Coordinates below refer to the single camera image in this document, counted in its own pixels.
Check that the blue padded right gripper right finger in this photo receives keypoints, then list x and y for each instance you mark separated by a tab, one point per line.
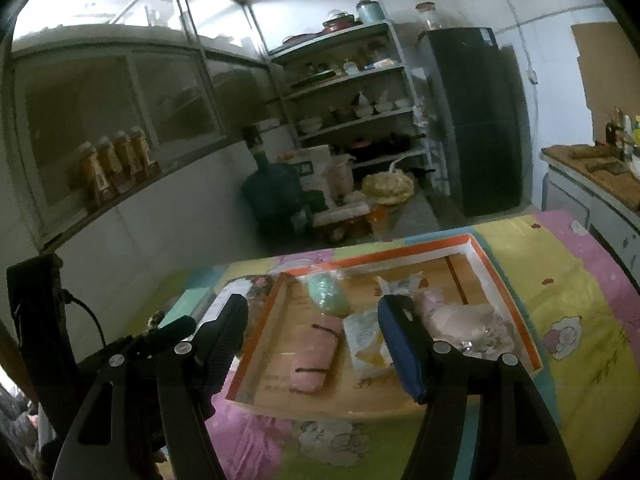
516	436

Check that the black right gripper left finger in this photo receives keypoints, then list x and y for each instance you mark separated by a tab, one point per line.
140	405

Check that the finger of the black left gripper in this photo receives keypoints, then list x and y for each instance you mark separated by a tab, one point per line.
149	343

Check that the pink plush toy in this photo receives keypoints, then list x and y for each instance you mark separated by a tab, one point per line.
476	330

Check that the pink cloth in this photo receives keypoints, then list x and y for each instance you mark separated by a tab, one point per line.
314	354

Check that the yellow white tissue packet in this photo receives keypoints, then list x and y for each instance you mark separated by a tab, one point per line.
366	345

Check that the leopard print scrunchie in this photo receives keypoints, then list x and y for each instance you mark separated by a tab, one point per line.
154	321

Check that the clear plastic bag green item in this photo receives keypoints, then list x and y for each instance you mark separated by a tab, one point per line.
325	289

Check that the white grey patterned scrunchie cloth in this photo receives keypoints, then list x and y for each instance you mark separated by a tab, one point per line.
407	286

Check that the mint green tissue box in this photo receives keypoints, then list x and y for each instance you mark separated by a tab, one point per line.
185	304

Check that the floral white tissue pack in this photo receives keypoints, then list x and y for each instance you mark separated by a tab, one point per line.
240	286

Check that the orange drink bottle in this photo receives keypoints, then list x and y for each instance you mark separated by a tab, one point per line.
128	157
100	189
112	166
142	149

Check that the orange cardboard box tray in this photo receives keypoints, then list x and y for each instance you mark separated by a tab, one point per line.
361	383

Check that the colourful cartoon bed sheet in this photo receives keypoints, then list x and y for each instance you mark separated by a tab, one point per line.
577	302

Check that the green water jug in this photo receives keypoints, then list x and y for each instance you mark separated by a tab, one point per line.
274	193

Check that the glass cabinet window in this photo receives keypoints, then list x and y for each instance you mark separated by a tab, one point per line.
63	96

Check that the yellow woven basket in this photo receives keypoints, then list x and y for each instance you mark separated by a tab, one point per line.
388	188

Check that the wooden kitchen counter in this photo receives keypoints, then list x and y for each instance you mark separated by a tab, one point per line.
598	192

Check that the metal kitchen shelf rack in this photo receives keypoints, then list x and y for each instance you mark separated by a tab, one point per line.
353	92

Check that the yellow oil bottle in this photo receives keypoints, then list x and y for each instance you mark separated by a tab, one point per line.
635	128

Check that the dark refrigerator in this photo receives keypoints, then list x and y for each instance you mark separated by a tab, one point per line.
476	111

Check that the red pan on shelf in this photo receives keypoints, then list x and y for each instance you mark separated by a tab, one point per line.
338	20

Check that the teal pot on shelf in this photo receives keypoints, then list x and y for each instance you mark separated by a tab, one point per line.
370	11

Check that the glass jar on fridge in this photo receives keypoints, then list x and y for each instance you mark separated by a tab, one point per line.
429	16

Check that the cardboard sheet on wall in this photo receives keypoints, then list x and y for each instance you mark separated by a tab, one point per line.
609	66

